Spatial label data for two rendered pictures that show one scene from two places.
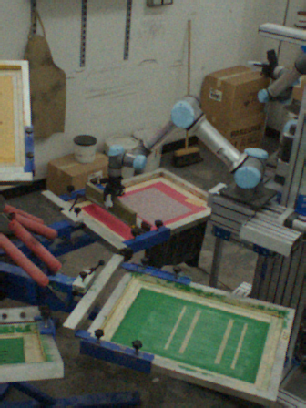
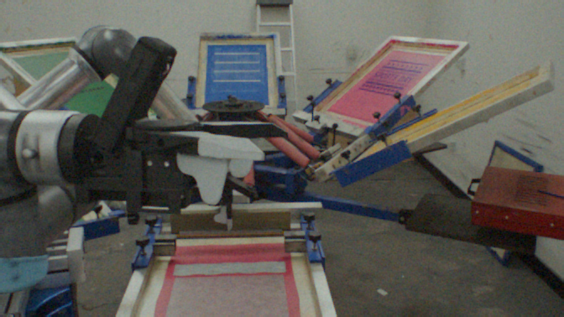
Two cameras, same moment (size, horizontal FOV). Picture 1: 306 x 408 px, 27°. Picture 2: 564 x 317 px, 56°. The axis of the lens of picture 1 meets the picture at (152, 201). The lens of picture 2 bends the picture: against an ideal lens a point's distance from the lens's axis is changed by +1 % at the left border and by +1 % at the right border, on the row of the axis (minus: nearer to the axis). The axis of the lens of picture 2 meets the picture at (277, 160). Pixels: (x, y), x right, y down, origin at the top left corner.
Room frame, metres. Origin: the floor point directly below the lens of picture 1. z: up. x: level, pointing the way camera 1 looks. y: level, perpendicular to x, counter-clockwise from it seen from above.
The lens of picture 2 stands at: (4.17, -0.91, 1.80)
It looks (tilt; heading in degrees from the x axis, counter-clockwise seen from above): 18 degrees down; 131
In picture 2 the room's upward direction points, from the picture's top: straight up
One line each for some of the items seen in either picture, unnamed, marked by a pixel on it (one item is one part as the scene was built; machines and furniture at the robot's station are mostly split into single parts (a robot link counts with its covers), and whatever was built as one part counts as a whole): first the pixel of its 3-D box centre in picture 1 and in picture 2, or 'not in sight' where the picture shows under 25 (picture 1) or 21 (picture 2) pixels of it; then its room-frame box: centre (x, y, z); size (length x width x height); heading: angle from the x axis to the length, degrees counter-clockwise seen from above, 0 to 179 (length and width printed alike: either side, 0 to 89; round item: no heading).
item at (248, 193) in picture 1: (250, 182); not in sight; (2.90, -0.49, 1.31); 0.15 x 0.15 x 0.10
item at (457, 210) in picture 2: not in sight; (366, 207); (3.07, 0.95, 0.91); 1.34 x 0.40 x 0.08; 14
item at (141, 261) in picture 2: (146, 239); (148, 250); (2.79, 0.01, 0.97); 0.30 x 0.05 x 0.07; 134
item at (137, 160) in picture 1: (135, 159); not in sight; (2.95, 0.10, 1.35); 0.11 x 0.11 x 0.08; 74
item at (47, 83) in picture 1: (37, 76); not in sight; (4.94, 1.01, 1.06); 0.53 x 0.07 x 1.05; 134
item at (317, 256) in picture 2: (82, 196); (311, 245); (3.19, 0.40, 0.97); 0.30 x 0.05 x 0.07; 134
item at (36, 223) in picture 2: (283, 94); (14, 229); (3.60, -0.70, 1.56); 0.11 x 0.08 x 0.11; 123
